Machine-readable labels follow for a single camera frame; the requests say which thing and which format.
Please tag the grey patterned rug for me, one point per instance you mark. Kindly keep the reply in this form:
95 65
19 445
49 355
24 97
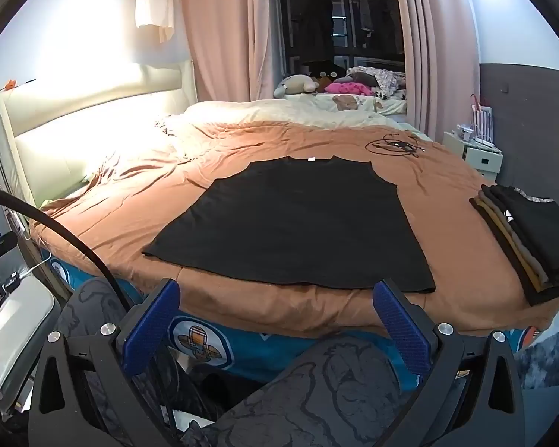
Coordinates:
549 358

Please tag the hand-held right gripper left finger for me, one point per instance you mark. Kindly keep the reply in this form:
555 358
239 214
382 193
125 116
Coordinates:
150 330

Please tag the grey padded chair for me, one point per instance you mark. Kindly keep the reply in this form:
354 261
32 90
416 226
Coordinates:
18 321

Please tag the cream padded headboard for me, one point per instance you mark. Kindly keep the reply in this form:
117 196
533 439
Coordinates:
98 102

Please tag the pink curtain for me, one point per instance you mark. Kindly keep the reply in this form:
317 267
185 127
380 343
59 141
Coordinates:
438 42
219 32

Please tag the floral cloth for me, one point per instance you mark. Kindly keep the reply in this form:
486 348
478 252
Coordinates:
389 81

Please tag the white plush toy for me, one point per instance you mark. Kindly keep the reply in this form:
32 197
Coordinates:
296 84

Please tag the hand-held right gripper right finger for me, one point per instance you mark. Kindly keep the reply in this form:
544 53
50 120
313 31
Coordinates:
400 330

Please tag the striped paper bag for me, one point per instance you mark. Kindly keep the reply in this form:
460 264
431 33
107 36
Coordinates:
482 118

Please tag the dark hanging coat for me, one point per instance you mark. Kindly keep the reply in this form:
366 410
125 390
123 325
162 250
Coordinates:
312 14

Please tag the dark hanging garment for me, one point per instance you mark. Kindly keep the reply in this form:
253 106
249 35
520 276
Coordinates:
365 9

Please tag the white nightstand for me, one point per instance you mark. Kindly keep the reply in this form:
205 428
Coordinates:
473 153

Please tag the pink fluffy cloth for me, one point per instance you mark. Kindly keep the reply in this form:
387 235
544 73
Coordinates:
349 87

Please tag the brown plush toy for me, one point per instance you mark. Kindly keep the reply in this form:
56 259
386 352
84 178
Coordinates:
328 81

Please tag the cream duvet with bear print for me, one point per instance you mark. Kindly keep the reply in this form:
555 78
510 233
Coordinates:
261 109

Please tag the blue printed bed sheet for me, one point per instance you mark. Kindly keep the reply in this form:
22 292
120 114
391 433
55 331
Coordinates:
242 349

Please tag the black t-shirt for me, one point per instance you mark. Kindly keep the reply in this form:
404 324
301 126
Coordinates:
298 223

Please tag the stack of folded clothes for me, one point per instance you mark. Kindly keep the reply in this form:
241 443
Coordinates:
535 237

